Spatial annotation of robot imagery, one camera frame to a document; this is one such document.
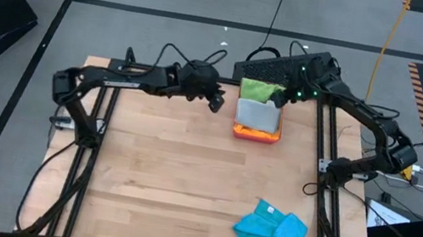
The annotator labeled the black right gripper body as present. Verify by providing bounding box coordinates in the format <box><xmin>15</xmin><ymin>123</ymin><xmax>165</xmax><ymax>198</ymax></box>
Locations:
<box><xmin>277</xmin><ymin>76</ymin><xmax>319</xmax><ymax>110</ymax></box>

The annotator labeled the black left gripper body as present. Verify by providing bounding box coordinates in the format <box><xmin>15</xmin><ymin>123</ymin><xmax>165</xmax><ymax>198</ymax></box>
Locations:
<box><xmin>174</xmin><ymin>57</ymin><xmax>231</xmax><ymax>105</ymax></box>

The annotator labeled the bright green microfiber towel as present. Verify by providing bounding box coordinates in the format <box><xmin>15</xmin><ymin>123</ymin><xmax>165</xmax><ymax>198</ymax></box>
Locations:
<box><xmin>238</xmin><ymin>76</ymin><xmax>288</xmax><ymax>107</ymax></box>

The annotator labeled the grey microfiber towel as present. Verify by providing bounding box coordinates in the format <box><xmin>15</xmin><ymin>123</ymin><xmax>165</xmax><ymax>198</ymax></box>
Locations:
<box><xmin>234</xmin><ymin>95</ymin><xmax>285</xmax><ymax>136</ymax></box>

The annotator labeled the orange microfiber towel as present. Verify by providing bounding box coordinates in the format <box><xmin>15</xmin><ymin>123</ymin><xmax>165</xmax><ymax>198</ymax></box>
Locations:
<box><xmin>233</xmin><ymin>121</ymin><xmax>282</xmax><ymax>144</ymax></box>

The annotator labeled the black perforated computer case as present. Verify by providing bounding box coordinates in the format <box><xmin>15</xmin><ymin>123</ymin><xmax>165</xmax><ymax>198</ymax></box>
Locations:
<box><xmin>231</xmin><ymin>37</ymin><xmax>349</xmax><ymax>100</ymax></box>

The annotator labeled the red plastic tray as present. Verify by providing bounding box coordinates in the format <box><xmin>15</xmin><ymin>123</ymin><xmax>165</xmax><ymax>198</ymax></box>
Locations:
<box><xmin>230</xmin><ymin>75</ymin><xmax>290</xmax><ymax>147</ymax></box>

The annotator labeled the yellow plug connector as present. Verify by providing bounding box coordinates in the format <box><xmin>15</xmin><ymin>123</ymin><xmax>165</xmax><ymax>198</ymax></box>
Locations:
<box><xmin>398</xmin><ymin>163</ymin><xmax>416</xmax><ymax>182</ymax></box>

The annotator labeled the black metal table frame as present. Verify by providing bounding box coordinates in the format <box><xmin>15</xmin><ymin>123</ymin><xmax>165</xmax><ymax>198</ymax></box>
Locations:
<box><xmin>14</xmin><ymin>32</ymin><xmax>405</xmax><ymax>237</ymax></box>

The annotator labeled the silver base bracket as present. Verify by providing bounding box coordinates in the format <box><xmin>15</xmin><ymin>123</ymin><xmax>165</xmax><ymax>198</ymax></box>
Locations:
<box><xmin>48</xmin><ymin>111</ymin><xmax>109</xmax><ymax>138</ymax></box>
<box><xmin>316</xmin><ymin>157</ymin><xmax>380</xmax><ymax>184</ymax></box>

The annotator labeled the black hanging cable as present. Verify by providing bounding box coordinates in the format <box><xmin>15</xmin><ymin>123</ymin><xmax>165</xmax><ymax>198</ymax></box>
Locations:
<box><xmin>245</xmin><ymin>0</ymin><xmax>343</xmax><ymax>76</ymax></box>

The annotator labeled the yellow hanging cable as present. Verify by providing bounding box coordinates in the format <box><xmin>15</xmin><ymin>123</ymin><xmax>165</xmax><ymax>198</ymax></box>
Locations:
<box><xmin>359</xmin><ymin>0</ymin><xmax>413</xmax><ymax>107</ymax></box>

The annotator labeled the white power cable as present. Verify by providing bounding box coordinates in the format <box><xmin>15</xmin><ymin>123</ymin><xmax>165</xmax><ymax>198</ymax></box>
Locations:
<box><xmin>368</xmin><ymin>157</ymin><xmax>423</xmax><ymax>217</ymax></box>

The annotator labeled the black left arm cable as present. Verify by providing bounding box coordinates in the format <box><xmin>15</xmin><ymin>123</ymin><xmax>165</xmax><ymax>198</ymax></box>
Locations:
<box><xmin>14</xmin><ymin>99</ymin><xmax>86</xmax><ymax>237</ymax></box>

